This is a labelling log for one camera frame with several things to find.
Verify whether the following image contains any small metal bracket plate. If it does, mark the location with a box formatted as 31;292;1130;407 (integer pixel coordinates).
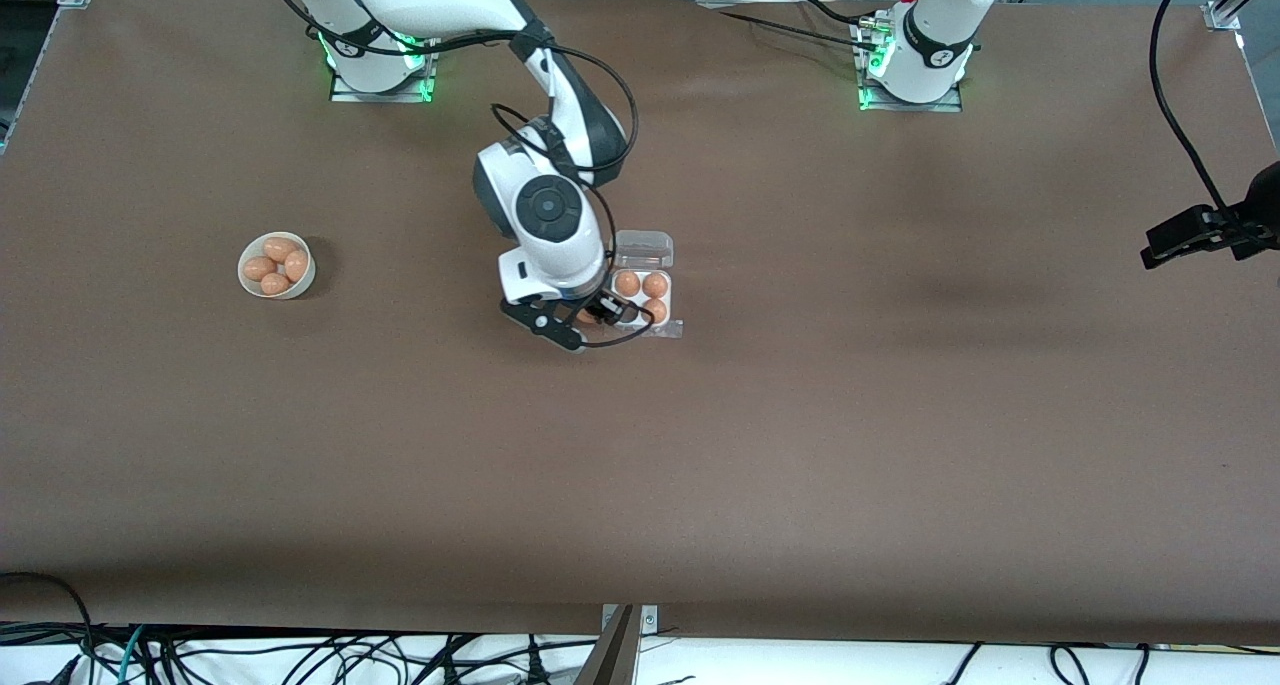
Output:
600;605;659;638

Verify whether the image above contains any clear plastic egg carton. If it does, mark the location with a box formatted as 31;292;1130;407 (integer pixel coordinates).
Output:
606;229;685;341

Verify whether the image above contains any black base power cable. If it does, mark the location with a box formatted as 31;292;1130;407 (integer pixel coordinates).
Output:
700;5;881;51
795;0;876;28

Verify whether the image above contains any black looped floor cable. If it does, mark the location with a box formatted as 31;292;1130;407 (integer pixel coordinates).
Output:
0;572;96;685

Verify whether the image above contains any teal cable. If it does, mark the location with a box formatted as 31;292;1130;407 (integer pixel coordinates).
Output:
115;625;146;685

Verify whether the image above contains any dark wedge-shaped mount bar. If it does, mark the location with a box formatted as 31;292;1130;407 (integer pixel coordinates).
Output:
573;605;641;685

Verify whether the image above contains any brown table cover sheet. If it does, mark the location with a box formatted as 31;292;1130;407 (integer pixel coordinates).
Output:
0;0;1280;646

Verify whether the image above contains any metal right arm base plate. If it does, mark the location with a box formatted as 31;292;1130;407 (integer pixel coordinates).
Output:
328;25;439;104

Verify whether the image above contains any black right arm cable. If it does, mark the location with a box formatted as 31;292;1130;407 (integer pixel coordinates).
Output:
258;0;657;351

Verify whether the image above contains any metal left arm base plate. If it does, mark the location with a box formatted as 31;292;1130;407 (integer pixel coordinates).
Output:
855;15;966;114

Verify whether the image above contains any black cable bundle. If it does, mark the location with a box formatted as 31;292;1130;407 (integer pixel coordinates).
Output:
140;630;601;685

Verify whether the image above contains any white round bowl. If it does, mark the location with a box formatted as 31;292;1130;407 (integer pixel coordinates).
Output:
237;231;317;300

